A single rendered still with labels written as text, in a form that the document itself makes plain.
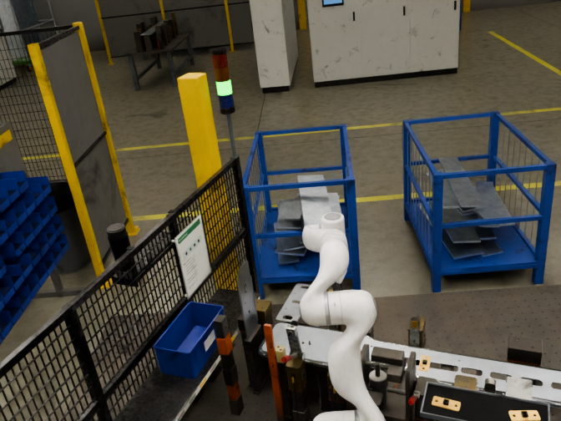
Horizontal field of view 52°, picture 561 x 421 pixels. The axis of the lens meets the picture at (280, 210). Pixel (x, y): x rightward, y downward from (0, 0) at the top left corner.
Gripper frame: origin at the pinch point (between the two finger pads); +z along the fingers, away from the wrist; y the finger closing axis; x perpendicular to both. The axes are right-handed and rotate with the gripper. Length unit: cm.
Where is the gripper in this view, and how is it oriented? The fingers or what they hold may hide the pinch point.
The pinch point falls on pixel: (337, 288)
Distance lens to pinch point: 225.5
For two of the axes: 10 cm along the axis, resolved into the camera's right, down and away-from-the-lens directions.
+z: 1.1, 8.9, 4.4
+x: -9.2, -0.8, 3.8
